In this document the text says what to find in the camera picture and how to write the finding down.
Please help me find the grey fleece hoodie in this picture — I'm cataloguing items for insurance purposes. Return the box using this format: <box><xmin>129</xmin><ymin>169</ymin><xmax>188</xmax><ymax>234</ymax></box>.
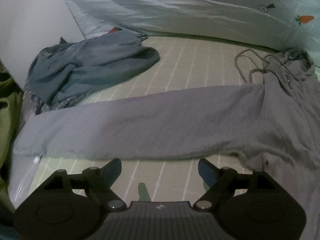
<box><xmin>13</xmin><ymin>49</ymin><xmax>319</xmax><ymax>239</ymax></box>

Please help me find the checkered grey white cloth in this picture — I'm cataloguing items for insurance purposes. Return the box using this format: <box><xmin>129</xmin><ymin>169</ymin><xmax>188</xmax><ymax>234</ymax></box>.
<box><xmin>24</xmin><ymin>79</ymin><xmax>87</xmax><ymax>115</ymax></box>

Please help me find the olive green fabric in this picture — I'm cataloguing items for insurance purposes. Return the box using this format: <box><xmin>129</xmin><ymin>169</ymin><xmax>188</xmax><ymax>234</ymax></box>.
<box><xmin>1</xmin><ymin>66</ymin><xmax>23</xmax><ymax>213</ymax></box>

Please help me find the light grey carrot-print duvet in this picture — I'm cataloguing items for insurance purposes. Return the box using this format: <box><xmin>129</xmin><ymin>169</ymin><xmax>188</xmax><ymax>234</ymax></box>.
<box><xmin>65</xmin><ymin>0</ymin><xmax>319</xmax><ymax>63</ymax></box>

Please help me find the blue denim garment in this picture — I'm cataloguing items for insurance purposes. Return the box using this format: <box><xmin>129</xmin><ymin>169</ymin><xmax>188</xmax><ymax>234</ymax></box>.
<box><xmin>27</xmin><ymin>29</ymin><xmax>160</xmax><ymax>104</ymax></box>

